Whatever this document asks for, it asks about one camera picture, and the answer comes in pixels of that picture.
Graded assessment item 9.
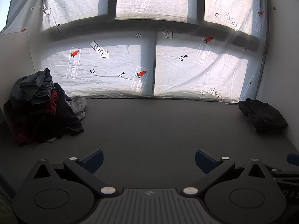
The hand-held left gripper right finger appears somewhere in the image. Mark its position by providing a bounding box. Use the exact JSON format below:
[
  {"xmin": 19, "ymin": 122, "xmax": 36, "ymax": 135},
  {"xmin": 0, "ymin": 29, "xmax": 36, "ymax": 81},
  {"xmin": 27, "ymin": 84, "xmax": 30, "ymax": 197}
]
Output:
[{"xmin": 182, "ymin": 149, "xmax": 275, "ymax": 196}]

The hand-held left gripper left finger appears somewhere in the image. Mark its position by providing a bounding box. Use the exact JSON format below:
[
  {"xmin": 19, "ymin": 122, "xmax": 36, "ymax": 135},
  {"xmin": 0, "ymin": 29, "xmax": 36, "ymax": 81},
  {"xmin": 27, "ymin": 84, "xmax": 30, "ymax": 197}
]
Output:
[{"xmin": 31, "ymin": 149, "xmax": 118, "ymax": 197}]

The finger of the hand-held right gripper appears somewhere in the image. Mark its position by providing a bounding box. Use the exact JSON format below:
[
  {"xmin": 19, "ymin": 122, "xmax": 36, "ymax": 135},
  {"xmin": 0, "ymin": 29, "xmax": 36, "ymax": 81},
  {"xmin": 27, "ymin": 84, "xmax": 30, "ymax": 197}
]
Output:
[{"xmin": 267, "ymin": 153, "xmax": 299, "ymax": 179}]

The folded black garment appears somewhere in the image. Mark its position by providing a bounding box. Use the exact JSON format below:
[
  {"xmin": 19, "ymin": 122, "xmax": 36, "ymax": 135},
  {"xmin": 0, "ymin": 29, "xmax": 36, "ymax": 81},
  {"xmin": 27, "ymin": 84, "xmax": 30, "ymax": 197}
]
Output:
[{"xmin": 238, "ymin": 98, "xmax": 288, "ymax": 134}]

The black crumpled garment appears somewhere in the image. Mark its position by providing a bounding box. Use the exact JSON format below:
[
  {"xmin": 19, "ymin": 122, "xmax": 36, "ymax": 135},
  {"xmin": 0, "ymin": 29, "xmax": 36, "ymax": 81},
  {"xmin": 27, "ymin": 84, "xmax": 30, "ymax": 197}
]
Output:
[{"xmin": 4, "ymin": 83, "xmax": 85, "ymax": 144}]

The grey garment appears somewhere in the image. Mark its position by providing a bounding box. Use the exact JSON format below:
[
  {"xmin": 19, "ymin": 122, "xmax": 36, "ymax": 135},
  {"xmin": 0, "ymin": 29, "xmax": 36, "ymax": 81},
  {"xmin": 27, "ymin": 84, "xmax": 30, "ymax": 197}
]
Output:
[{"xmin": 67, "ymin": 96, "xmax": 87, "ymax": 121}]

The red garment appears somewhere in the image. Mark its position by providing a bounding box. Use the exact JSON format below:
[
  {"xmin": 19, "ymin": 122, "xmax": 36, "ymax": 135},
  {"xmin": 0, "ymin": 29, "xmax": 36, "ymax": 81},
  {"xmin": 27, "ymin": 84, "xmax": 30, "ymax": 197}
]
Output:
[{"xmin": 13, "ymin": 90, "xmax": 59, "ymax": 145}]

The carrot printed plastic sheet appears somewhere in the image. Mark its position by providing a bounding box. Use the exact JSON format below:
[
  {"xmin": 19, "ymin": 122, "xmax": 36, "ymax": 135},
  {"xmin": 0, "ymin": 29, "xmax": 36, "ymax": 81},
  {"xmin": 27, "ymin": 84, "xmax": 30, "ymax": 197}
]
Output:
[{"xmin": 0, "ymin": 0, "xmax": 269, "ymax": 105}]

